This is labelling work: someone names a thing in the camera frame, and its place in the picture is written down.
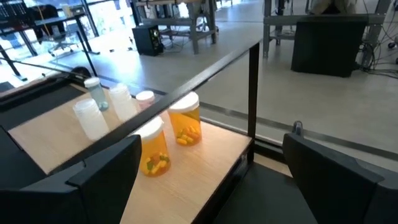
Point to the blue pill bottle white pills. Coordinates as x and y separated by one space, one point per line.
97 95

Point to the grey metal workbench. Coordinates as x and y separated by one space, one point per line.
311 19
192 21

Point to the black swivel chair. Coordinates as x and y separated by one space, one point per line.
53 31

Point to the black computer tower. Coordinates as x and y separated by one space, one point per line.
147 40

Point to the orange pill bottle white cap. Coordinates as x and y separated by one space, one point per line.
186 124
154 152

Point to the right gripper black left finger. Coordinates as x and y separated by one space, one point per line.
115 174

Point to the large black cabinet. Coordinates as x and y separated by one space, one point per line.
328 49

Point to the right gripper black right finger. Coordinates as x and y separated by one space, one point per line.
329 180

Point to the white opaque plastic bottle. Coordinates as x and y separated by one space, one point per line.
122 102
91 121

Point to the black frame desk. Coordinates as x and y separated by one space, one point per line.
56 21

